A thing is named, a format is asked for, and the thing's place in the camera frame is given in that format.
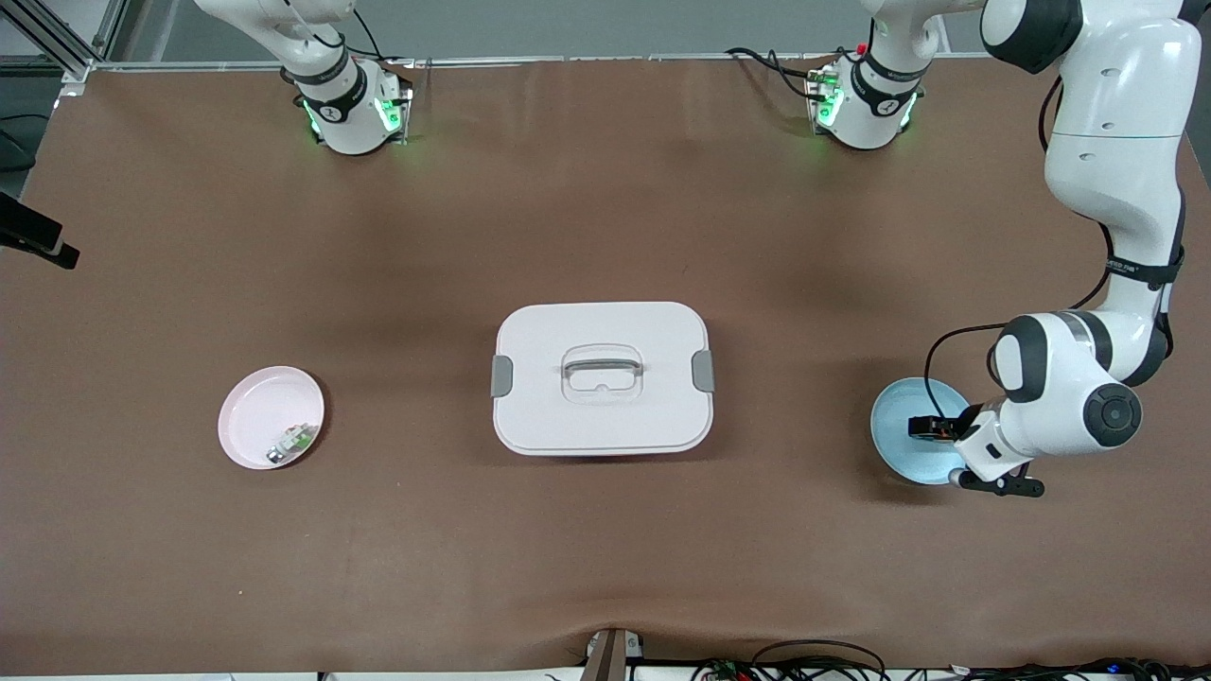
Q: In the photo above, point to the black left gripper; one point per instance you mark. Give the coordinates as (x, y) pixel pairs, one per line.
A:
(942, 427)

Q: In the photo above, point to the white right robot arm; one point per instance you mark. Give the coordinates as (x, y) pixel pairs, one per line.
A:
(345, 104)

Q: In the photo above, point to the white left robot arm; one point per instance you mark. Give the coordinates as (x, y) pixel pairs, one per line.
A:
(1116, 142)

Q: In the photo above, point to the light blue round plate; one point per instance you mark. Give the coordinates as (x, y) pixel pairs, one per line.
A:
(903, 445)

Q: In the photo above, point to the grey box latch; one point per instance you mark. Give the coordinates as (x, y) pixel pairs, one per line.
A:
(703, 371)
(501, 376)

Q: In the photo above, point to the pink round plate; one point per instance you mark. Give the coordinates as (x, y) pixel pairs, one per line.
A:
(260, 411)

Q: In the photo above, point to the white lidded storage box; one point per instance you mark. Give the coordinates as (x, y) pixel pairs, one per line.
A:
(605, 416)

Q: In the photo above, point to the aluminium frame post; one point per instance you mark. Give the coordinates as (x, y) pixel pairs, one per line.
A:
(57, 33)

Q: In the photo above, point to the green and silver switch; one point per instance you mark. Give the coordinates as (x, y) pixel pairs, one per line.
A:
(291, 443)

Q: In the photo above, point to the metal table edge bracket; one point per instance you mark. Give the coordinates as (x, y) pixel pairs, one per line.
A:
(610, 657)

